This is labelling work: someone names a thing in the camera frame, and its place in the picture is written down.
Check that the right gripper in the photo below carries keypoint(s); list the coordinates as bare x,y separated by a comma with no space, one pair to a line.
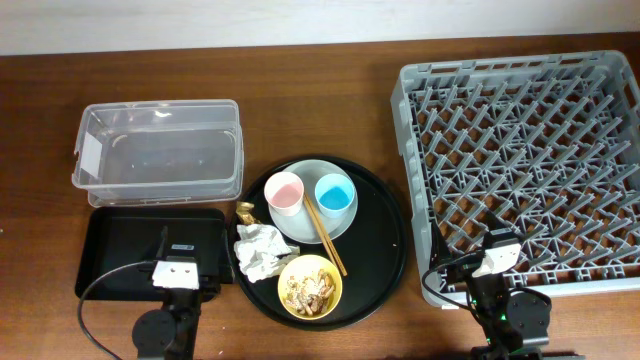
462,267

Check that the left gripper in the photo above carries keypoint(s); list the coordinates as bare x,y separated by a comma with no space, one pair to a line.
209,285

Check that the white tissue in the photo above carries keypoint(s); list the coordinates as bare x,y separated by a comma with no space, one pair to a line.
262,251

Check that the gold foil wrapper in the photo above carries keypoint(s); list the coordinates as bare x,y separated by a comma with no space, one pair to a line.
244,213

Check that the pink cup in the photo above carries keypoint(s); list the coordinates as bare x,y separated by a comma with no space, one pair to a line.
284,192

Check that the food scraps and rice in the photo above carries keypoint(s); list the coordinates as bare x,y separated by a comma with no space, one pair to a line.
309,295

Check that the yellow bowl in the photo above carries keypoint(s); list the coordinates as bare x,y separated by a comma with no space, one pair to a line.
304,265

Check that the wooden chopstick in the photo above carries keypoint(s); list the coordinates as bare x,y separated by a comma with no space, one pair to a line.
327,240
320,235

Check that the blue cup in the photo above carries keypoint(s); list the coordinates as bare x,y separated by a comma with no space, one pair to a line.
334,193

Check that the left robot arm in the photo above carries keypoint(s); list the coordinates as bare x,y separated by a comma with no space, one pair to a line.
168,332

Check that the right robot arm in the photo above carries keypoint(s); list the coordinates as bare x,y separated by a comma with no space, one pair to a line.
514,321

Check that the grey dishwasher rack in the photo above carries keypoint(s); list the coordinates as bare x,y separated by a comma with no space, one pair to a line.
547,143

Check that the clear plastic waste bin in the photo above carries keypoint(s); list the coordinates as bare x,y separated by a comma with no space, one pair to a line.
160,152

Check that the black rectangular tray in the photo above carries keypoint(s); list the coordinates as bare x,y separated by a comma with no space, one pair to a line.
118,236

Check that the grey plate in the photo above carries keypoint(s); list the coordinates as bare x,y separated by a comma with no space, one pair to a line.
299,227

